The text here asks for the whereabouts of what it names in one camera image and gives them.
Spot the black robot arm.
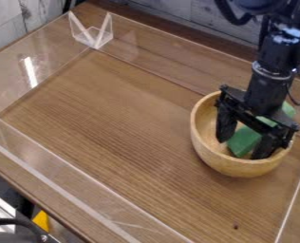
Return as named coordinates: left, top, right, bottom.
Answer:
left=215, top=0, right=300, bottom=159

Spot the clear acrylic corner bracket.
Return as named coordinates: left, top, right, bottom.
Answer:
left=68, top=12, right=113, bottom=49

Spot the clear acrylic tray wall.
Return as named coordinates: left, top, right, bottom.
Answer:
left=0, top=119, right=193, bottom=243

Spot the green rectangular block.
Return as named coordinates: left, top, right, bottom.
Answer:
left=228, top=102, right=296, bottom=158

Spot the yellow tag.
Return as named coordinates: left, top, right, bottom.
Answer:
left=33, top=211, right=50, bottom=232

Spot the black cable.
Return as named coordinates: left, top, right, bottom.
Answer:
left=0, top=217, right=49, bottom=243

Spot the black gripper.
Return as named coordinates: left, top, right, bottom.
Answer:
left=216, top=61, right=300, bottom=159

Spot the brown wooden bowl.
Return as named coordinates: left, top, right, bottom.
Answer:
left=189, top=91, right=292, bottom=178

